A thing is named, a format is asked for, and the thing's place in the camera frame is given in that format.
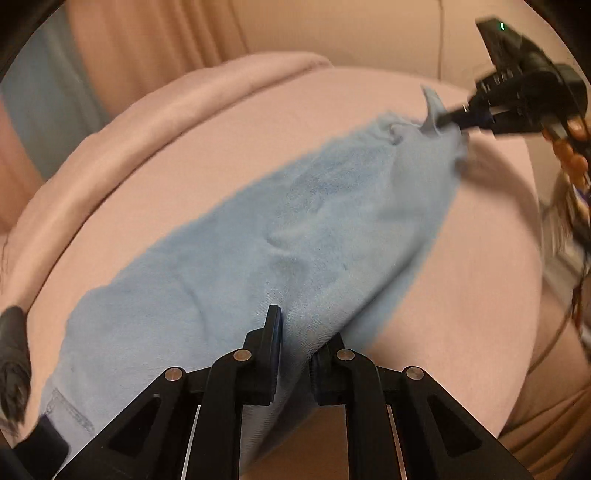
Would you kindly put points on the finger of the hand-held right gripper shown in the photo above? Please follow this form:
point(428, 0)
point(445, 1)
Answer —
point(466, 117)
point(517, 132)

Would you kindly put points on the black cloth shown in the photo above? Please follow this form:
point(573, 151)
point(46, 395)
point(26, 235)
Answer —
point(44, 441)

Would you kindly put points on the light blue denim pants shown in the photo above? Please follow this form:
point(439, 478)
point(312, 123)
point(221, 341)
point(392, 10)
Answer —
point(277, 221)

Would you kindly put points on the dark grey folded cloth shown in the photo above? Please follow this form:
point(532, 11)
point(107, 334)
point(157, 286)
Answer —
point(11, 360)

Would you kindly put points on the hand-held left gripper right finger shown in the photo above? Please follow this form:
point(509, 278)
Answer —
point(323, 371)

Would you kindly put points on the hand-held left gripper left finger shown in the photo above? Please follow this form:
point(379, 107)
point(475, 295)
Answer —
point(276, 332)

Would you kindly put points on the peach curtain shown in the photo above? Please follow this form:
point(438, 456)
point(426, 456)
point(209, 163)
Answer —
point(152, 41)

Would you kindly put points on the person's right hand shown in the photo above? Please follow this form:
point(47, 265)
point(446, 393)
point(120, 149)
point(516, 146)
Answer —
point(579, 128)

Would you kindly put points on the pink folded blanket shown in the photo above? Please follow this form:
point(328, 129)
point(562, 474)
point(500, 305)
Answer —
point(92, 152)

